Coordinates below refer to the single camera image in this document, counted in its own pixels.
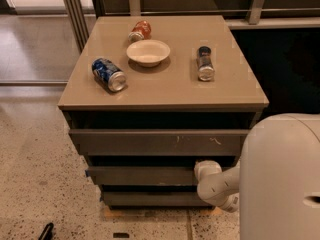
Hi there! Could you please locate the dark slim energy can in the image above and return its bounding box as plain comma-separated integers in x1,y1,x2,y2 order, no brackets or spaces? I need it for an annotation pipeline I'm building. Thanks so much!
197,46,215,81

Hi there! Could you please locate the grey top drawer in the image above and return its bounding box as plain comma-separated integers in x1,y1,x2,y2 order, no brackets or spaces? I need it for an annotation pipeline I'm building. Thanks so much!
69,129,248,156

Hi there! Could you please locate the grey bottom drawer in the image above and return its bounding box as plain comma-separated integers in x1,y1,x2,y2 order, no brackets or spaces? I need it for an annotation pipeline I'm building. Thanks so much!
102,192,208,207

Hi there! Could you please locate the blue soda can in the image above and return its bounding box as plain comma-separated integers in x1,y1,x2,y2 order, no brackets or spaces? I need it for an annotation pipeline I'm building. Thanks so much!
92,58,127,92

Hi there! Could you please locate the grey drawer cabinet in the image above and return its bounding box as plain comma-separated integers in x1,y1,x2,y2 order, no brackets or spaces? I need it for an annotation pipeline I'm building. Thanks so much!
58,16,268,194

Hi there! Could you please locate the orange soda can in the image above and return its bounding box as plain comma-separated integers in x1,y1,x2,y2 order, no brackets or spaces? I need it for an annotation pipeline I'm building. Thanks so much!
128,20,151,43

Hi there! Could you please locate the grey drawer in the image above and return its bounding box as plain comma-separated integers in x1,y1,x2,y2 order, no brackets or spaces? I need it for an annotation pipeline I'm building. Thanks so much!
69,129,248,156
102,192,208,207
87,166,198,186

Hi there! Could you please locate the black object on floor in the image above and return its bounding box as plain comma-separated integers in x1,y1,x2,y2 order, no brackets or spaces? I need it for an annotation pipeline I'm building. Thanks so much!
38,223,54,240

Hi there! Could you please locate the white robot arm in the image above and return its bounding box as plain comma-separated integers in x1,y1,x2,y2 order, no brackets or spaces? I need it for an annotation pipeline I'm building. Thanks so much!
194,113,320,240

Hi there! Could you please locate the white ceramic bowl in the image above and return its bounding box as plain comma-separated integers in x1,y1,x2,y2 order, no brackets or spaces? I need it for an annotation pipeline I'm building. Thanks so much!
126,40,171,67

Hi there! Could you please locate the metal railing frame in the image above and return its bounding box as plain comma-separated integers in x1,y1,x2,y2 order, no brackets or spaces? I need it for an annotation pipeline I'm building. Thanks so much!
64,0,320,48

